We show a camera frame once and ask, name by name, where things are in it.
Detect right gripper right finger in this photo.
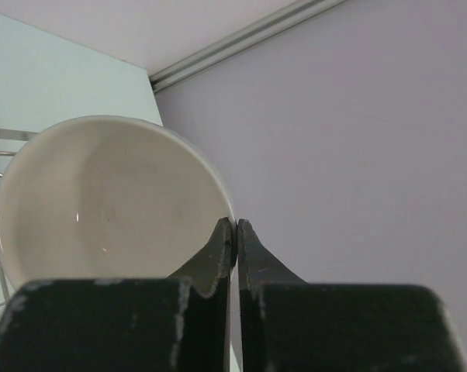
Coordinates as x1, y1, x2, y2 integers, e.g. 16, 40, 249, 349
237, 219, 467, 371

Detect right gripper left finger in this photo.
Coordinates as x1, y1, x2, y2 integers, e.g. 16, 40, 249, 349
0, 218, 233, 371

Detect white ceramic bowl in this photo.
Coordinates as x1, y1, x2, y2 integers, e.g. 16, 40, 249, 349
0, 115, 235, 288

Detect right aluminium corner post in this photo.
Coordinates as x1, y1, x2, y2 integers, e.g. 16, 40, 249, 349
149, 0, 346, 93

